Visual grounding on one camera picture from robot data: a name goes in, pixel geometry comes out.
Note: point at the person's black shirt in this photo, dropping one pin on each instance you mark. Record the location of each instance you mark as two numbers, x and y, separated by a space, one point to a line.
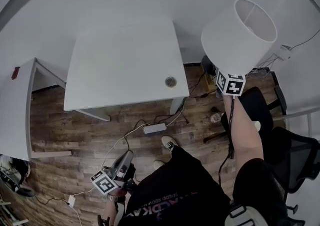
180 200

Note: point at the person's black trousers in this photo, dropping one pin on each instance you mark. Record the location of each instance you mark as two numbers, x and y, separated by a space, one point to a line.
182 165

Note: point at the silver wristwatch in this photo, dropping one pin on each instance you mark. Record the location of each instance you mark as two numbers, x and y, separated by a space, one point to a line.
112 198

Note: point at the black mesh-back office chair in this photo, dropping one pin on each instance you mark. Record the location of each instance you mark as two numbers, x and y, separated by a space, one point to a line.
287 149

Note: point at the person's left white sneaker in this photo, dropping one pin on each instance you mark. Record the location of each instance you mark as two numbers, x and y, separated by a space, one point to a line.
158 164

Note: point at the person's left forearm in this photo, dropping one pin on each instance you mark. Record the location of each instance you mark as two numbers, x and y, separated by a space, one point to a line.
110 210

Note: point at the white wall socket box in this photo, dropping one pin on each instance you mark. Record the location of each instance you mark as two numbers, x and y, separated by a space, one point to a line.
283 52

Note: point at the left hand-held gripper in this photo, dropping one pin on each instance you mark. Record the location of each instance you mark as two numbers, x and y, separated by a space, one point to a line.
103 185

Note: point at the white table lamp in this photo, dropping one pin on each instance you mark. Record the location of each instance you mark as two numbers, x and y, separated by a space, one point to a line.
232 39

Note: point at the white curved table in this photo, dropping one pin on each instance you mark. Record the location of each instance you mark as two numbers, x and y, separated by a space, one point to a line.
15 119

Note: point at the person's white sneaker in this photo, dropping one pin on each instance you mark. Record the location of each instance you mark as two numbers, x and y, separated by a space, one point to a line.
170 142
158 164

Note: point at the grey shoulder harness pad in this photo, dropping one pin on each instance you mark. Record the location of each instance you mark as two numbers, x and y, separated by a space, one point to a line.
246 216

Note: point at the cream mug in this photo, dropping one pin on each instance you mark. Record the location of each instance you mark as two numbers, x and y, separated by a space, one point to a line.
257 126

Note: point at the dark red cloth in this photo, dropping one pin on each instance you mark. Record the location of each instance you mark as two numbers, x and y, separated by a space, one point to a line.
15 73

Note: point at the white power strip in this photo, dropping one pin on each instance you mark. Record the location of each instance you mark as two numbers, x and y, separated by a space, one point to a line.
155 128

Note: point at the person's right white sneaker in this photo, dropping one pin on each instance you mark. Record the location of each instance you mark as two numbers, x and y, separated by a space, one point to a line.
170 142

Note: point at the grey round device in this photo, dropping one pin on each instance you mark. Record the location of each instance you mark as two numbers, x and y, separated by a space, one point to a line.
25 191

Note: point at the white square table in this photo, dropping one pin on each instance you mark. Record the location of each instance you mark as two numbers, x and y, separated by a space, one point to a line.
125 69

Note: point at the white power adapter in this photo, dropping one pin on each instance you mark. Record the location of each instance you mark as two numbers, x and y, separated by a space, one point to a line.
72 201

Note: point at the grey metal frame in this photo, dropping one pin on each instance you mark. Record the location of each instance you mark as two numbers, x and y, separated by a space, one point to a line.
302 114

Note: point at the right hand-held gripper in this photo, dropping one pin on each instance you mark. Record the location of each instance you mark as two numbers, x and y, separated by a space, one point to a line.
231 86

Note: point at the person's right forearm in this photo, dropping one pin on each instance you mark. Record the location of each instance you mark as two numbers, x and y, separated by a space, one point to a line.
245 132

